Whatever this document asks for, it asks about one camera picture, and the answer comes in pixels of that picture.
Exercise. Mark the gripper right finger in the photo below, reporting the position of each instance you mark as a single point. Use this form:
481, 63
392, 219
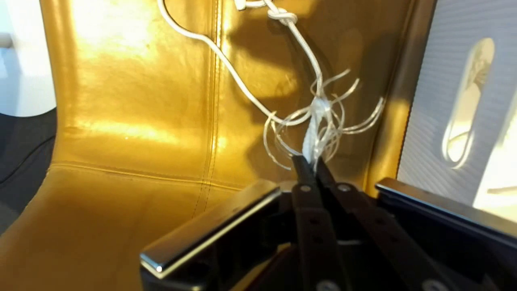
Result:
379, 226

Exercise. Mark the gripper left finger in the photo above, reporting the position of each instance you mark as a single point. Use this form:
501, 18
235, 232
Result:
311, 226

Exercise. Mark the white ribbed panel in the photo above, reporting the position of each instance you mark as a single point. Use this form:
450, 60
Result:
440, 89

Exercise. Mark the yellow leather chair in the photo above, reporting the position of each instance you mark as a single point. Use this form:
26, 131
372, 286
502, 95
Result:
121, 121

